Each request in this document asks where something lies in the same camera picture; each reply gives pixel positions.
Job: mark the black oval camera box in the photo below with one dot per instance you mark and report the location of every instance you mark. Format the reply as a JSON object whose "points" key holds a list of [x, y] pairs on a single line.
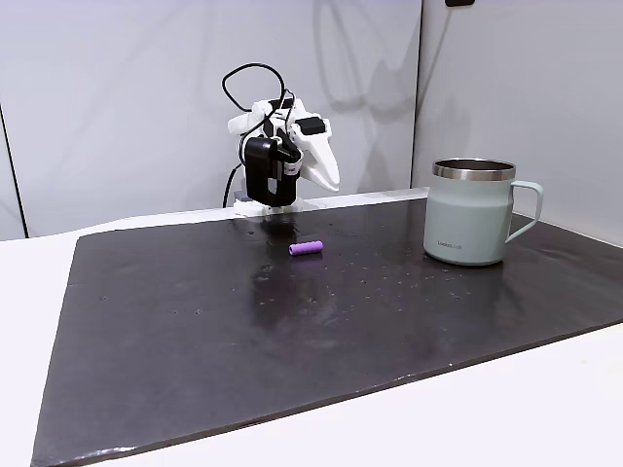
{"points": [[265, 170]]}

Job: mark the black wall-mounted device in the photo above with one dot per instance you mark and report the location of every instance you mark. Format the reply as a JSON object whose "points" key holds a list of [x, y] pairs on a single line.
{"points": [[459, 2]]}

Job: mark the purple pen grip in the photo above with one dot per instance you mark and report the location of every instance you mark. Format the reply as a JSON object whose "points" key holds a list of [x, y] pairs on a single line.
{"points": [[306, 248]]}

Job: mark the pale green steel mug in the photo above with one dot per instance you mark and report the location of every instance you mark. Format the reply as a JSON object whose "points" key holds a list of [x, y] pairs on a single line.
{"points": [[462, 219]]}

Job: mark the black table mat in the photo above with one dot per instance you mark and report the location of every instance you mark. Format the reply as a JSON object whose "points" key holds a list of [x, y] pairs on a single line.
{"points": [[311, 316]]}

